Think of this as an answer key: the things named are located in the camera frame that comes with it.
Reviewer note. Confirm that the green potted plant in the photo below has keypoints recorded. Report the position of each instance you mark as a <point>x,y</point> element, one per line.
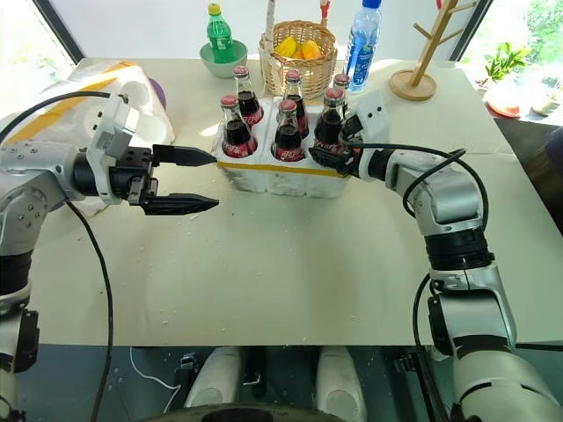
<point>506,59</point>

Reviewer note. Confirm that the glass cola bottle red cap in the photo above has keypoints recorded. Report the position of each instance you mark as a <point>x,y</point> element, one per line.
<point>331,118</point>
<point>297,94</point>
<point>237,134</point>
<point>341,81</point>
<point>288,136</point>
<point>248,103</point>

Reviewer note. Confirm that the green bowl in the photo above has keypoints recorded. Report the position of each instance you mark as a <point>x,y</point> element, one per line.
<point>211,59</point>

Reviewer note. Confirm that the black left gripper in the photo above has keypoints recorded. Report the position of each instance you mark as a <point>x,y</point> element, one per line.
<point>134,173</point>

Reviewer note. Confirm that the green soda bottle yellow cap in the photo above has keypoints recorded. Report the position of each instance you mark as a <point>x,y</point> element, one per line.
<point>219,37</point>

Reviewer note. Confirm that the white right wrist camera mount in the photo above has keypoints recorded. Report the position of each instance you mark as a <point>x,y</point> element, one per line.
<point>374,116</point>

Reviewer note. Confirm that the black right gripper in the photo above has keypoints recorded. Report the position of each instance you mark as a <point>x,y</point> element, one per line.
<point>352,160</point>

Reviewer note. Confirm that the red plate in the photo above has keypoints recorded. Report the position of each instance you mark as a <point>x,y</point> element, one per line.
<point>506,110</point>

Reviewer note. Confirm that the orange fruit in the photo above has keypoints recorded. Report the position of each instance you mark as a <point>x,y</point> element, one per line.
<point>298,54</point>

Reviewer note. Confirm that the blue water bottle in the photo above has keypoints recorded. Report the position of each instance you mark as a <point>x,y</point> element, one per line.
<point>361,48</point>

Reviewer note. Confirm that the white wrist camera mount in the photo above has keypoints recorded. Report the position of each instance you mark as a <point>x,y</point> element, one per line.
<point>374,116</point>
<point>110,127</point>

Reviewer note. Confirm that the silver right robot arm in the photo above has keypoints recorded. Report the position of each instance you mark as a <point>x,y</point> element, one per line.
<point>453,206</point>

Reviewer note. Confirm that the black window frame bar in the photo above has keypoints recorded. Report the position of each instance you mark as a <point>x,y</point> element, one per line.
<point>57,33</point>
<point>470,28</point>

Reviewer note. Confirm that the white foam crate yellow tape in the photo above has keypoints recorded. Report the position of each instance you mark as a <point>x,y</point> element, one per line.
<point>286,176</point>

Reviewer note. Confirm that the purple round object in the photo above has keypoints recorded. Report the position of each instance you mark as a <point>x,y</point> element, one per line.
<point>157,93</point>

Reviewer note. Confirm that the white rounded robot foot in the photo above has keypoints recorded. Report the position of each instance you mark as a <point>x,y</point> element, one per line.
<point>215,378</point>
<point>341,382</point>

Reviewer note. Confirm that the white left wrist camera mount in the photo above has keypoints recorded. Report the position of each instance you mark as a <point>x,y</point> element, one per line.
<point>110,127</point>

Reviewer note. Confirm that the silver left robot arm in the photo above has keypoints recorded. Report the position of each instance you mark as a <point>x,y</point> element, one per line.
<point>31,176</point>

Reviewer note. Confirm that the wooden mug tree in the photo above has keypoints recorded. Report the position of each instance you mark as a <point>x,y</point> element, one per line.
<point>413,83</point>

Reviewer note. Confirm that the yellow fruit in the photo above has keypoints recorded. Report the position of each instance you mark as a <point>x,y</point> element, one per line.
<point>310,48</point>
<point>286,45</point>

